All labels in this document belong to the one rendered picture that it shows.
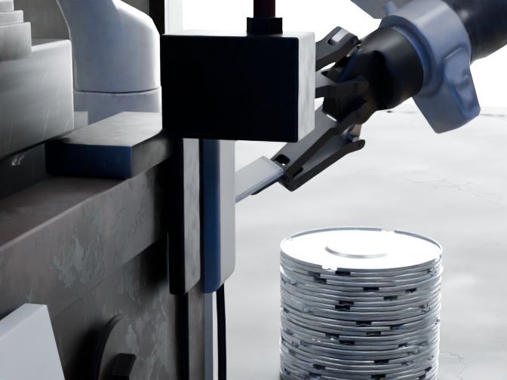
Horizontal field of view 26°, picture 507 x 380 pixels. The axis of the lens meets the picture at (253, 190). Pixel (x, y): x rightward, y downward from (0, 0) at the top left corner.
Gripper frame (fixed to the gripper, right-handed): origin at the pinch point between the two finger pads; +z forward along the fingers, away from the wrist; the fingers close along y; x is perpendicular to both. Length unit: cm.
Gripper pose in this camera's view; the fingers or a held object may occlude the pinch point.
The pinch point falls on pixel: (235, 157)
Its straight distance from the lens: 99.1
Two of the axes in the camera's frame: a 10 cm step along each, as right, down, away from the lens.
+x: 6.1, 4.7, -6.4
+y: -1.2, -7.4, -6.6
